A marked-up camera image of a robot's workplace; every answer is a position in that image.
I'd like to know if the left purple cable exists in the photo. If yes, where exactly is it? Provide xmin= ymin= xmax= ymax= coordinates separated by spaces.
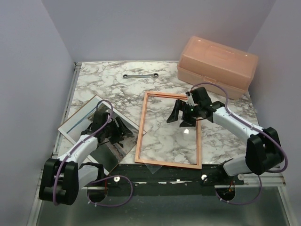
xmin=53 ymin=100 xmax=134 ymax=208

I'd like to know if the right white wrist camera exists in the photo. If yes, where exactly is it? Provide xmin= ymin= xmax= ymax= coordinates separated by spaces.
xmin=185 ymin=91 xmax=197 ymax=106

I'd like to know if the red wooden picture frame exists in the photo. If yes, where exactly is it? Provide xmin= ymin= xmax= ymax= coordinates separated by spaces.
xmin=134 ymin=91 xmax=203 ymax=170

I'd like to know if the purple cable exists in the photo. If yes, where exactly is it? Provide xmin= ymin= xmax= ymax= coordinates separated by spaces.
xmin=53 ymin=100 xmax=134 ymax=208
xmin=189 ymin=82 xmax=289 ymax=205

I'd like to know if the pink plastic storage box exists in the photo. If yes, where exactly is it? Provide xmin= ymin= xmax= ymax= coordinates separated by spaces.
xmin=177 ymin=36 xmax=259 ymax=100

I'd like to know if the landscape photo print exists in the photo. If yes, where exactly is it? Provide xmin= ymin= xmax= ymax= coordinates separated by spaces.
xmin=58 ymin=95 xmax=139 ymax=175

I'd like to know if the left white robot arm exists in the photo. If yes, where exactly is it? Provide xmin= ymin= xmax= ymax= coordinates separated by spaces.
xmin=39 ymin=111 xmax=137 ymax=205

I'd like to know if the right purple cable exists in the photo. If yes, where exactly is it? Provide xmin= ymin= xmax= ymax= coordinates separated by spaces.
xmin=189 ymin=82 xmax=289 ymax=205

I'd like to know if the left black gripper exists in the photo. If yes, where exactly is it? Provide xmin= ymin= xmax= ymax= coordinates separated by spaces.
xmin=103 ymin=117 xmax=132 ymax=144

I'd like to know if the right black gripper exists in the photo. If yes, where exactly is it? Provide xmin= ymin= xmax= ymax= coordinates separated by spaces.
xmin=167 ymin=98 xmax=202 ymax=127

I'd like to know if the silver ratchet wrench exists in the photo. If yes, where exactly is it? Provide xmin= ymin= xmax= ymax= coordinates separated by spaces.
xmin=123 ymin=73 xmax=159 ymax=79

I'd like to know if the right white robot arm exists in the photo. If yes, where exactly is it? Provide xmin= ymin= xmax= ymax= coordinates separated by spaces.
xmin=167 ymin=87 xmax=285 ymax=185

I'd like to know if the aluminium frame rail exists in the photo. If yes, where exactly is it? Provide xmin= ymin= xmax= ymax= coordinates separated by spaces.
xmin=25 ymin=62 xmax=82 ymax=226

